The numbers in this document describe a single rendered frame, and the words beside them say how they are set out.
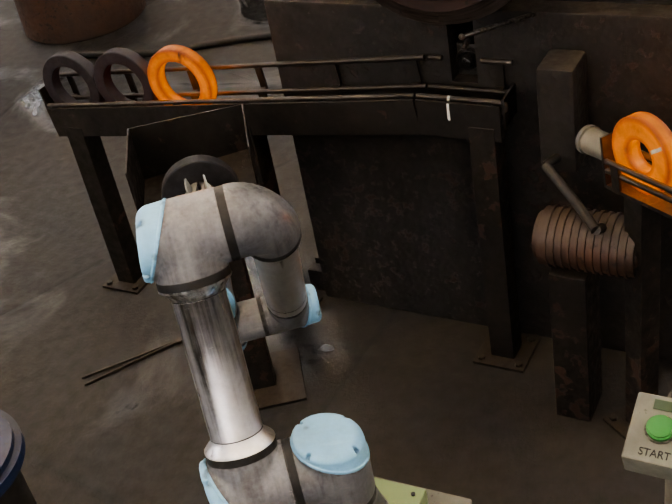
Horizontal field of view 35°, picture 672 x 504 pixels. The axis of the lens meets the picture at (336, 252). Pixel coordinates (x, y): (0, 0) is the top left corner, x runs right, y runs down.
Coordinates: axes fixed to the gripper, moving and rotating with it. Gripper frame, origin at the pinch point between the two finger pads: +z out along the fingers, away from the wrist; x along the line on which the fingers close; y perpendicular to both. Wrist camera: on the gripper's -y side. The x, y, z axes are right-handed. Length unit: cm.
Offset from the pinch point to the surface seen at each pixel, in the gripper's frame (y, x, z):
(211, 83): -18, -4, 51
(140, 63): -18, 13, 64
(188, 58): -12, 0, 54
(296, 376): -74, -8, 1
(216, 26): -138, 1, 232
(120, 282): -90, 39, 57
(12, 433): -22, 45, -33
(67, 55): -20, 32, 77
